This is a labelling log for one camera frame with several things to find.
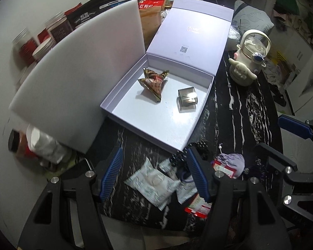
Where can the black polka-dot scrunchie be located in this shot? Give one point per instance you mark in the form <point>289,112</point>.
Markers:
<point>200,147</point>

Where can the small silver box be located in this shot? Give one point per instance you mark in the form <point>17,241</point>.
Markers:
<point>187,97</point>

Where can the clear jar with red label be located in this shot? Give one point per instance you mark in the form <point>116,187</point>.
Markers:
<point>27,49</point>

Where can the white cabinet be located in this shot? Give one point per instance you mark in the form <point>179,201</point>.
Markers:
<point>307,83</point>

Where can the white foam board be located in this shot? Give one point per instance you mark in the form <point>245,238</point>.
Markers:
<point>80,78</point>

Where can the large black pouch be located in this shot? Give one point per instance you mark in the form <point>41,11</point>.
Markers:
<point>112,0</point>

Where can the clear plastic jar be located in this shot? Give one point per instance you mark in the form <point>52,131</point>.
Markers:
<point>24,73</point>

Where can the grey quilted cushion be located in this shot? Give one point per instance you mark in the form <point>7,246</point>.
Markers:
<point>253,18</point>

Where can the bottle with black cap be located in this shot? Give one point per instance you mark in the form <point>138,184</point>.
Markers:
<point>15,142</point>

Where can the jar with white lid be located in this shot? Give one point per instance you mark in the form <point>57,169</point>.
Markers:
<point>43,50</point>

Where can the brown triangular snack packet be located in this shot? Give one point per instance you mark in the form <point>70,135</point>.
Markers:
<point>152,88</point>
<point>159,75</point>

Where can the small white snack packet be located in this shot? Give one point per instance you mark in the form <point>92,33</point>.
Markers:
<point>185,191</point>

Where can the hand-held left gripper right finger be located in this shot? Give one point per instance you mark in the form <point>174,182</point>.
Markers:
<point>198,174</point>

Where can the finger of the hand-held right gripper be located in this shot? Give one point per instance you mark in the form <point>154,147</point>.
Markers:
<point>293,126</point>
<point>276,157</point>

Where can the black pouch with red top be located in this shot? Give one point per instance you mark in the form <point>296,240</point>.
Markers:
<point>80,17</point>

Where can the lavender gift box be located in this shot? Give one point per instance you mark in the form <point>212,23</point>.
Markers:
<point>156,122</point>

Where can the red goji berry pouch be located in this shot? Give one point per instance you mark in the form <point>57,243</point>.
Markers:
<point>151,18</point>

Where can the red and white packet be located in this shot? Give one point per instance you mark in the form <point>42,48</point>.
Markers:
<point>198,207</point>
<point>224,168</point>

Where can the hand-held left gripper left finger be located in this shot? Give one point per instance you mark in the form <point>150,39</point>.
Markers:
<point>112,172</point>

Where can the green tote bag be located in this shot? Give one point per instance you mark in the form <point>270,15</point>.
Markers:
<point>285,1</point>

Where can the lavender sachet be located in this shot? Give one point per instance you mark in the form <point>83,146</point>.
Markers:
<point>234,161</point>

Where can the cream cartoon kettle bottle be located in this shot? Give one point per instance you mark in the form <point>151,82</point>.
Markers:
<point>244,75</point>

